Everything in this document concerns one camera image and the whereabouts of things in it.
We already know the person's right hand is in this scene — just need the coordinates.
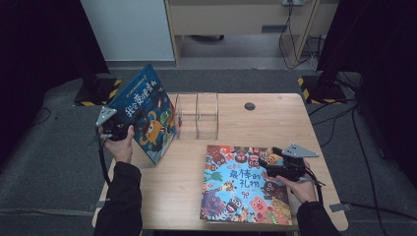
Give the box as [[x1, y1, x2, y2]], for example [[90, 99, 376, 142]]
[[275, 159, 320, 205]]

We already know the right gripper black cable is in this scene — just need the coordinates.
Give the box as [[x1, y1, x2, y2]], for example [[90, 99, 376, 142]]
[[304, 166, 327, 205]]

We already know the colourful animals picture book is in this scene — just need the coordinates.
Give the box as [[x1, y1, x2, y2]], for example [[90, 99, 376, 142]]
[[199, 144, 294, 227]]

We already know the thick black floor cable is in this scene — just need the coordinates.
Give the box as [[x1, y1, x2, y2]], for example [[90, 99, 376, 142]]
[[350, 105, 382, 236]]

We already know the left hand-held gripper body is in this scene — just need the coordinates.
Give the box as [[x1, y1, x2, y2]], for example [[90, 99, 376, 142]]
[[94, 106, 133, 143]]

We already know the thin black floor cable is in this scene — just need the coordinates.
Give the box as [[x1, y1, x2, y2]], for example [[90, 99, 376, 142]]
[[32, 106, 53, 127]]

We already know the person's left hand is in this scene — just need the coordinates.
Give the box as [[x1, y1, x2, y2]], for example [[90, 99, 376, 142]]
[[98, 125, 136, 164]]

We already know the blue monster picture book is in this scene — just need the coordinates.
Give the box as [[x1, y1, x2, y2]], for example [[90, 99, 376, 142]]
[[107, 62, 178, 166]]

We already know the white panel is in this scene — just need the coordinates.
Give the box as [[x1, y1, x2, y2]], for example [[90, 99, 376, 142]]
[[80, 0, 176, 67]]

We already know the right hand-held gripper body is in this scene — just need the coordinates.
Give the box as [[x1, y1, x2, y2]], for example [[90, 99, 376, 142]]
[[276, 143, 320, 183]]

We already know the light wooden desk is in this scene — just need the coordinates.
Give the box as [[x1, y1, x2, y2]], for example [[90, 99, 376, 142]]
[[163, 0, 339, 67]]

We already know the black yellow-striped stand base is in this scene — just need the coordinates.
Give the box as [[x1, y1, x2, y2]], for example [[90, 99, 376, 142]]
[[297, 72, 348, 105], [73, 73, 123, 107]]

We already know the clear acrylic book rack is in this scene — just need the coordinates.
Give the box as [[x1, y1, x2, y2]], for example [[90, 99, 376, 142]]
[[173, 91, 220, 142]]

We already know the black hanging cable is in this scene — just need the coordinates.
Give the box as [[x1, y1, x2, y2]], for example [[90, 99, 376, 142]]
[[277, 3, 304, 71]]

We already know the black curtain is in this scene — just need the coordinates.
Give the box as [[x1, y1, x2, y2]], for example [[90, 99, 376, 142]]
[[0, 0, 110, 166], [316, 0, 417, 190]]

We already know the dark round object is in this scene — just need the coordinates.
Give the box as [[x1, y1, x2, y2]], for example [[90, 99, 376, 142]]
[[189, 34, 226, 43]]

